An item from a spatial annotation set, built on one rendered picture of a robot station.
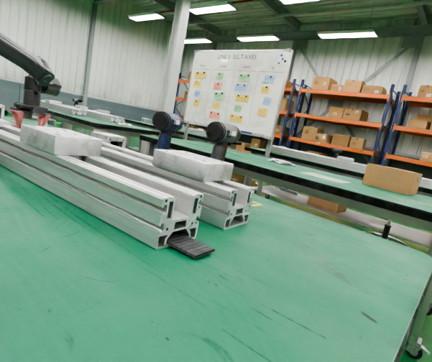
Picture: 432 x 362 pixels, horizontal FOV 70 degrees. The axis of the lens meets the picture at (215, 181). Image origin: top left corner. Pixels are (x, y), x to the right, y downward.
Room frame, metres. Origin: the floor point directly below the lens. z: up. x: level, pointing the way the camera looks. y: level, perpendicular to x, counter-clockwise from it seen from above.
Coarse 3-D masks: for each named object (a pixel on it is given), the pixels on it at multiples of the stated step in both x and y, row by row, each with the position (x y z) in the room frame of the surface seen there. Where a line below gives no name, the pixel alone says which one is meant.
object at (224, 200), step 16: (112, 160) 0.82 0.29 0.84; (128, 160) 0.79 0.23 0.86; (144, 160) 0.78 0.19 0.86; (160, 176) 0.73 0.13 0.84; (176, 176) 0.69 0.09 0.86; (208, 192) 0.65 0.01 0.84; (224, 192) 0.62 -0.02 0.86; (240, 192) 0.68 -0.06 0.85; (208, 208) 0.63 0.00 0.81; (224, 208) 0.61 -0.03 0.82; (240, 208) 0.66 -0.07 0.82; (224, 224) 0.61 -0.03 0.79; (240, 224) 0.66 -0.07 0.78
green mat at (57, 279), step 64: (0, 192) 0.58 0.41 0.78; (0, 256) 0.35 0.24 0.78; (64, 256) 0.38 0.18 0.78; (128, 256) 0.41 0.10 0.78; (256, 256) 0.50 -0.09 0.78; (320, 256) 0.56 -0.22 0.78; (384, 256) 0.64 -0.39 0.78; (0, 320) 0.24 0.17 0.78; (64, 320) 0.26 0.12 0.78; (128, 320) 0.28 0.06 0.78; (192, 320) 0.30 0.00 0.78; (256, 320) 0.32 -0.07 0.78; (320, 320) 0.34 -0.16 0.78; (384, 320) 0.37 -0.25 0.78
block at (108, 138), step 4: (92, 132) 1.19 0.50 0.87; (96, 132) 1.19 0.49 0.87; (100, 132) 1.22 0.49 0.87; (96, 136) 1.17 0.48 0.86; (100, 136) 1.16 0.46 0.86; (104, 136) 1.15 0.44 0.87; (108, 136) 1.14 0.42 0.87; (112, 136) 1.16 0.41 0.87; (116, 136) 1.18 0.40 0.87; (120, 136) 1.20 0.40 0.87; (104, 140) 1.15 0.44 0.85; (108, 140) 1.15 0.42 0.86; (112, 140) 1.16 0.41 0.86; (116, 140) 1.18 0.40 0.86; (120, 140) 1.20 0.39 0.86; (124, 140) 1.21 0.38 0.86; (112, 144) 1.19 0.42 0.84; (116, 144) 1.21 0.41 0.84; (120, 144) 1.21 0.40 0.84; (124, 144) 1.22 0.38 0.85; (124, 148) 1.22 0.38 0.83
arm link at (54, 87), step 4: (44, 76) 1.16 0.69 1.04; (48, 76) 1.17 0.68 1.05; (36, 80) 1.17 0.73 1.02; (40, 80) 1.16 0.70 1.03; (44, 80) 1.17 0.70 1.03; (48, 80) 1.18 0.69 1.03; (52, 80) 1.24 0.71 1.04; (56, 80) 1.27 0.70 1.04; (40, 84) 1.17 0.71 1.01; (44, 84) 1.18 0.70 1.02; (48, 84) 1.20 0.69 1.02; (52, 84) 1.23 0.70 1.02; (56, 84) 1.25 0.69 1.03; (60, 84) 1.28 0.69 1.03; (48, 88) 1.24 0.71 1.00; (52, 88) 1.25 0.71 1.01; (56, 88) 1.27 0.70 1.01; (40, 92) 1.25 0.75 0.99; (44, 92) 1.24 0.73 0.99; (48, 92) 1.24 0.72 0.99; (52, 92) 1.26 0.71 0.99; (56, 92) 1.27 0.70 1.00
